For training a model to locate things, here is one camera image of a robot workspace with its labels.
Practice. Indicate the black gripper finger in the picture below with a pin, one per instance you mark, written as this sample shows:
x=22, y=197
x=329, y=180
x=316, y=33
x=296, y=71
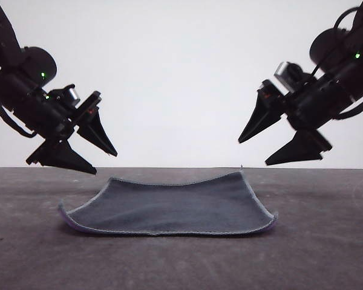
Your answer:
x=68, y=158
x=299, y=149
x=261, y=121
x=98, y=134

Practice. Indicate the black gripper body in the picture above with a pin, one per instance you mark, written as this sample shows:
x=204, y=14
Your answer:
x=317, y=105
x=39, y=105

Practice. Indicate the purple towel with grey hem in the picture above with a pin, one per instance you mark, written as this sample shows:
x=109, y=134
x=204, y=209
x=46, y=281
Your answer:
x=169, y=208

